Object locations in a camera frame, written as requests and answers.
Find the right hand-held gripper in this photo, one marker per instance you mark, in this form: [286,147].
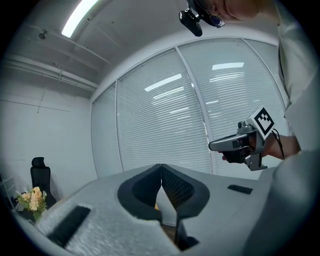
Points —
[262,122]

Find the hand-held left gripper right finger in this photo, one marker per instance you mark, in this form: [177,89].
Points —
[220,207]

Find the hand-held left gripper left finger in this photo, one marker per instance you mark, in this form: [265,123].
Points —
[100,225]

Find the person's right forearm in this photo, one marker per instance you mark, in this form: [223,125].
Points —
[291,146]

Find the person's right hand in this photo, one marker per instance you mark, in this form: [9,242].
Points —
[222,153]

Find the yellow flower bouquet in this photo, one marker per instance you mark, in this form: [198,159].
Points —
[35,197]

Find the glass partition with blinds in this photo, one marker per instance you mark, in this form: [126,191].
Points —
[162,112]

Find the black office chair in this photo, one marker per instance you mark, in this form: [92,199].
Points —
[41,175]

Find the person's beige shirt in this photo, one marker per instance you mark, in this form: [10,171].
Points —
[300,62]

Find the dark rimmed worn eyeglasses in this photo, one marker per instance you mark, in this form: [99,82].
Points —
[217,21]

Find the white ceiling pipe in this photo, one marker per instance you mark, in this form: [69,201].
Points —
[50,75]

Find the long ceiling light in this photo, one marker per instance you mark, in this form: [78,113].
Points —
[77,17]

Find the black head-mounted camera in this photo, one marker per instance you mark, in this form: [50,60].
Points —
[191,22]

